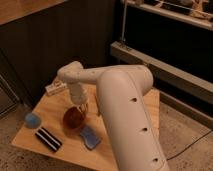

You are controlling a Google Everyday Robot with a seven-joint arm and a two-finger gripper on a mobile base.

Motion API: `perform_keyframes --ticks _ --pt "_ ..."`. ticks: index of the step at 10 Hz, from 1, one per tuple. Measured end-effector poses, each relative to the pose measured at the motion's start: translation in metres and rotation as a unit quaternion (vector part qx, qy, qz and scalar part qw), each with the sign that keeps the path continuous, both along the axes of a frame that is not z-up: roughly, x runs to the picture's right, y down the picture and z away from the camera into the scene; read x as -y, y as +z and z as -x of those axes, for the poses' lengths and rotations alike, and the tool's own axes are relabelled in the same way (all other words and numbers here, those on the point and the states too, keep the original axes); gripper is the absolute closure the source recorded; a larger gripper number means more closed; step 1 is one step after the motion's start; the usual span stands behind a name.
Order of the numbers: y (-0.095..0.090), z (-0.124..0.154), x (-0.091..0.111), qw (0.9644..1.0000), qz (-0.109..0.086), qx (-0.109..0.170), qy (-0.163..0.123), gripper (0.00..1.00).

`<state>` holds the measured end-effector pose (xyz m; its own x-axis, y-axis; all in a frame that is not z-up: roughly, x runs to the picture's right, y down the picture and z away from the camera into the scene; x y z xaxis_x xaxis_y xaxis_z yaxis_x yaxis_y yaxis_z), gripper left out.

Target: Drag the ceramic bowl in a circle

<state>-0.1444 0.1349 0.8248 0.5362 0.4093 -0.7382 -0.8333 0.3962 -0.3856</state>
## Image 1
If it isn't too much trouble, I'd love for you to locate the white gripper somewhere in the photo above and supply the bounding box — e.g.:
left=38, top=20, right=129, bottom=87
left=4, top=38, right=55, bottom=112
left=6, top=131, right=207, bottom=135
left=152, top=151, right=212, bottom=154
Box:
left=68, top=83, right=88, bottom=112

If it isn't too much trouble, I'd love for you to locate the brown ceramic bowl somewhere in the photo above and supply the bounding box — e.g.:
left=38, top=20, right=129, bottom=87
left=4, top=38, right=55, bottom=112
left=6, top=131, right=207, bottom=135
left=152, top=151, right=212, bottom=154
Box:
left=63, top=107, right=85, bottom=130

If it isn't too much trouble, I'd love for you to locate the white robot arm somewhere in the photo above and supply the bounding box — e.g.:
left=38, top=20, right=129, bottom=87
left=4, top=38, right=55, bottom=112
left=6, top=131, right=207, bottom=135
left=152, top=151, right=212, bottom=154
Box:
left=57, top=61, right=169, bottom=171

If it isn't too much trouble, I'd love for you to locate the blue sponge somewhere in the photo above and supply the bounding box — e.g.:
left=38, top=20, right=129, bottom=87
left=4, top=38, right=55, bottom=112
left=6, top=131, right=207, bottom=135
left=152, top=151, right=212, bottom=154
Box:
left=80, top=126, right=101, bottom=150

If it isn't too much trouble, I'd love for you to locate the small white box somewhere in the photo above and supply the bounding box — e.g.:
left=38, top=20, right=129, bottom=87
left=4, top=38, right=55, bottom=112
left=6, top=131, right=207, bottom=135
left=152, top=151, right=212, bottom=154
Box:
left=45, top=80, right=67, bottom=96

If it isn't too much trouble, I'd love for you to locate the black white striped block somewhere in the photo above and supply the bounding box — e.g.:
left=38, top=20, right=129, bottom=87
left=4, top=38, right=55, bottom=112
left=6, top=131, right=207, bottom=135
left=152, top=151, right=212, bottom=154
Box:
left=35, top=127, right=62, bottom=152

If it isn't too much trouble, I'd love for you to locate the light blue ball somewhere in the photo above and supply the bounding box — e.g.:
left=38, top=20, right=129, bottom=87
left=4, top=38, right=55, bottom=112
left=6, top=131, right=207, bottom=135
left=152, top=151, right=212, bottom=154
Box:
left=25, top=113, right=41, bottom=129

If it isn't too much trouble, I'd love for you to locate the metal shelf rack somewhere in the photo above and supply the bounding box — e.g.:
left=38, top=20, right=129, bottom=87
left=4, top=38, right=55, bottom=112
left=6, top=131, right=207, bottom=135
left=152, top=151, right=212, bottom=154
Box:
left=110, top=0, right=213, bottom=129

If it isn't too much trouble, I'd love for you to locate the black floor cable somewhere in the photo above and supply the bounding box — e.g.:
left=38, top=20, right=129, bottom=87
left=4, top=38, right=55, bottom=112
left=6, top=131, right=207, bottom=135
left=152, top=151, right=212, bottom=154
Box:
left=166, top=129, right=213, bottom=162

